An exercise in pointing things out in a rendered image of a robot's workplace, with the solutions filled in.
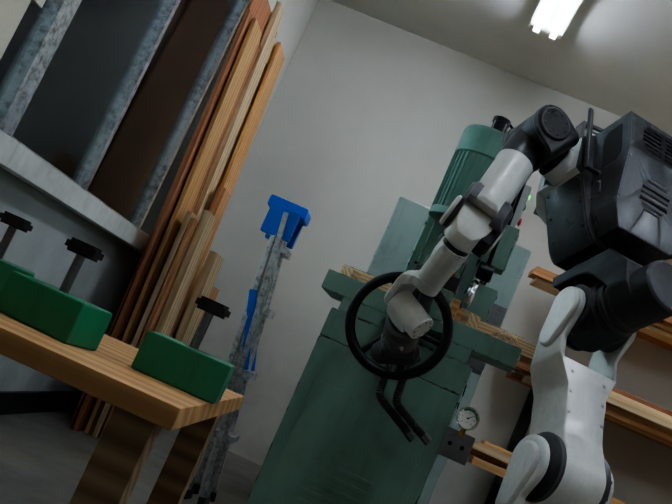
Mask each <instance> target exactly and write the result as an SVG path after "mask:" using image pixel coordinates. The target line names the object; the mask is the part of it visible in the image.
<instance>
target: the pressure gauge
mask: <svg viewBox="0 0 672 504"><path fill-rule="evenodd" d="M474 416H475V417H474ZM470 417H472V418H470ZM467 418H469V419H467ZM456 420H457V423H458V425H459V426H460V427H461V429H460V431H459V434H458V435H460V436H464V435H465V432H466V430H473V429H475V428H476V427H477V426H478V424H479V421H480V416H479V413H478V412H477V411H476V410H475V409H474V408H472V407H463V408H461V409H460V410H459V411H458V413H457V416H456Z"/></svg>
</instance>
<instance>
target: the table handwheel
mask: <svg viewBox="0 0 672 504"><path fill-rule="evenodd" d="M402 273H404V272H390V273H385V274H382V275H379V276H377V277H375V278H373V279H371V280H369V281H368V282H367V283H365V284H364V285H363V286H362V287H361V288H360V289H359V290H358V291H357V292H356V294H355V295H354V296H353V298H352V300H351V302H350V304H349V306H348V309H347V312H346V317H345V335H346V340H347V343H348V346H349V348H350V350H351V352H352V354H353V355H354V357H355V358H356V360H357V361H358V362H359V363H360V364H361V365H362V366H363V367H364V368H365V369H367V370H368V371H370V372H371V373H373V374H375V375H377V376H379V377H382V378H386V379H390V380H408V379H413V378H416V377H419V376H421V375H423V374H425V373H427V372H429V371H430V370H432V369H433V368H434V367H435V366H436V365H437V364H438V363H439V362H440V361H441V360H442V359H443V358H444V356H445V355H446V353H447V351H448V349H449V347H450V344H451V341H452V337H453V329H454V323H453V315H452V311H451V308H450V305H449V303H448V301H447V299H446V297H445V296H444V294H443V293H442V292H441V291H439V293H438V294H437V295H436V296H435V297H434V300H435V301H436V303H437V304H438V306H439V309H440V311H441V314H442V319H443V332H442V337H441V340H438V339H435V338H433V337H431V336H428V335H426V334H424V335H423V336H421V337H419V338H421V339H423V340H425V341H427V342H429V343H431V344H433V345H436V346H438V347H437V349H436V350H435V352H434V353H433V354H432V355H431V356H430V357H429V358H428V359H427V360H426V361H424V362H423V363H421V364H419V365H417V366H415V367H412V368H408V369H406V370H405V371H404V372H399V371H398V370H397V369H396V371H395V372H392V371H389V368H386V367H383V366H381V365H379V364H377V363H375V362H374V361H372V360H371V359H370V358H369V357H368V356H367V355H366V354H365V353H366V352H367V351H368V350H370V349H371V347H372V346H373V344H375V343H376V342H377V341H379V340H381V335H382V334H380V335H379V336H378V337H376V338H375V339H374V340H372V341H371V342H369V343H368V344H366V345H365V346H363V347H362V348H361V347H360V345H359V343H358V340H357V337H356V332H355V320H356V315H357V312H358V309H359V307H360V305H361V303H362V302H363V300H364V299H365V298H366V296H367V295H368V294H369V293H371V292H372V291H373V290H375V289H376V288H378V287H380V286H382V285H385V284H388V283H392V285H393V283H394V282H395V280H396V279H397V278H398V277H399V276H400V275H401V274H402Z"/></svg>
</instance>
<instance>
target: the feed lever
mask: <svg viewBox="0 0 672 504"><path fill-rule="evenodd" d="M499 242H500V240H499V241H498V242H497V244H496V245H495V247H493V249H492V250H491V253H490V255H489V258H488V260H487V262H484V261H481V263H480V265H479V267H478V270H477V272H476V275H475V277H476V278H477V279H479V280H480V281H479V283H480V284H482V285H483V284H484V282H487V283H490V281H491V278H492V276H493V273H494V271H495V268H496V267H495V265H492V264H491V262H492V260H493V257H494V255H495V252H496V249H497V247H498V244H499Z"/></svg>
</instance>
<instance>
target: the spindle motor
mask: <svg viewBox="0 0 672 504"><path fill-rule="evenodd" d="M504 134H505V133H503V132H501V131H499V130H497V129H495V128H492V127H489V126H485V125H480V124H471V125H469V126H467V127H466V128H465V129H464V131H463V133H462V136H461V138H460V140H459V143H458V145H457V147H456V150H455V152H454V154H453V157H452V159H451V161H450V164H449V166H448V168H447V171H446V173H445V175H444V178H443V180H442V182H441V185H440V187H439V189H438V192H437V194H436V196H435V199H434V201H433V203H432V206H431V208H430V210H429V212H428V213H429V215H430V216H431V217H432V218H433V219H434V220H436V221H437V222H439V220H440V218H441V217H442V215H443V214H444V213H445V212H446V211H447V210H446V209H448V208H449V206H450V205H451V204H452V201H453V200H454V199H455V197H457V196H459V195H461V196H462V197H463V195H464V194H465V193H466V191H467V190H468V189H469V187H470V186H471V185H472V183H473V182H479V181H480V179H481V178H482V177H483V175H484V174H485V172H486V171H487V170H488V168H489V167H490V165H491V163H492V162H493V161H494V159H495V157H496V156H497V154H498V153H499V152H500V150H501V149H502V138H503V136H504ZM439 223H440V222H439Z"/></svg>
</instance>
